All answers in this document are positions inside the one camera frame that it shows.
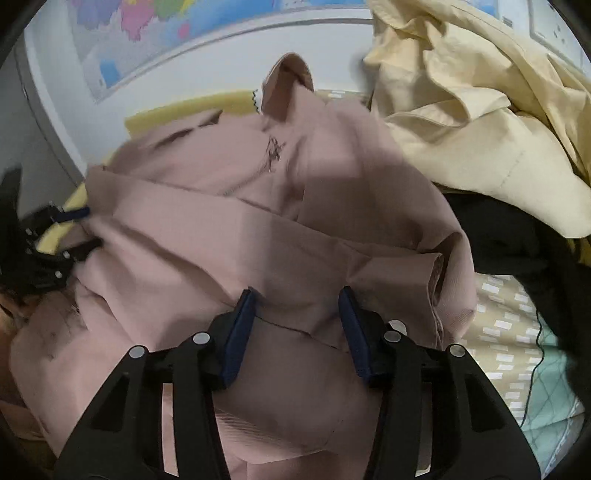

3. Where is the pink zip jacket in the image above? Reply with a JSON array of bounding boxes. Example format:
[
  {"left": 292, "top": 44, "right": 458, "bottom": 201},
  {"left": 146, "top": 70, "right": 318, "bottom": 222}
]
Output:
[{"left": 8, "top": 52, "right": 477, "bottom": 480}]

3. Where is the person's left hand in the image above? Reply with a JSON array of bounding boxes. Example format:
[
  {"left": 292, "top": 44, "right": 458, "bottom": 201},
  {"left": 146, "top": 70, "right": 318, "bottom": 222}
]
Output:
[{"left": 0, "top": 287, "right": 70, "bottom": 333}]

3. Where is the grey wardrobe door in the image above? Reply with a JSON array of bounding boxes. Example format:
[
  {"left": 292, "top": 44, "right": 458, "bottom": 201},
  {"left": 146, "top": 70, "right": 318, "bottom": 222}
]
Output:
[{"left": 1, "top": 39, "right": 83, "bottom": 215}]

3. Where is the patterned bed sheet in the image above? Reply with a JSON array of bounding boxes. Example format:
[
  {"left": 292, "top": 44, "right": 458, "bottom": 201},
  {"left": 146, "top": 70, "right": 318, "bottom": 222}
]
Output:
[{"left": 34, "top": 87, "right": 588, "bottom": 480}]

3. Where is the black garment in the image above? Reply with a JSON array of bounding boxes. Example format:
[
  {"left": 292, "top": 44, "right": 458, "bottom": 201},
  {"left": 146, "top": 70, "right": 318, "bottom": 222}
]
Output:
[{"left": 445, "top": 193, "right": 590, "bottom": 411}]

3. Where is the cream jacket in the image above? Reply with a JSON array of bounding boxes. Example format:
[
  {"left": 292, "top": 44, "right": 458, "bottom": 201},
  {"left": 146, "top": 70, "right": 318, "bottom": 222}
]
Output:
[{"left": 365, "top": 1, "right": 590, "bottom": 239}]

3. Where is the colourful wall map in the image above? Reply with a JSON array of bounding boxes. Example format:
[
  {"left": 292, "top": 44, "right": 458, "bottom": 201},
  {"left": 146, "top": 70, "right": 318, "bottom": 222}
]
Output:
[{"left": 66, "top": 0, "right": 591, "bottom": 105}]

